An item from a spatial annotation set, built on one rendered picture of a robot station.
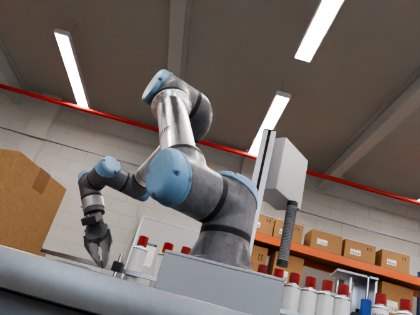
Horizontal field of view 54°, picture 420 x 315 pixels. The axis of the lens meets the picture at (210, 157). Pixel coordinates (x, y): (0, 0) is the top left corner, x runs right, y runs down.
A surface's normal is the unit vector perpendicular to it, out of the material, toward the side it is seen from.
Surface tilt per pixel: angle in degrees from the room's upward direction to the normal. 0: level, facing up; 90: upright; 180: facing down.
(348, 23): 180
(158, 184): 95
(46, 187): 90
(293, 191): 90
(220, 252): 70
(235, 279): 90
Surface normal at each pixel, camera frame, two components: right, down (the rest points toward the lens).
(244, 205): 0.60, -0.26
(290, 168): 0.77, -0.09
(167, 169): -0.74, -0.36
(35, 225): 0.95, 0.12
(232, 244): 0.31, -0.65
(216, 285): 0.12, -0.40
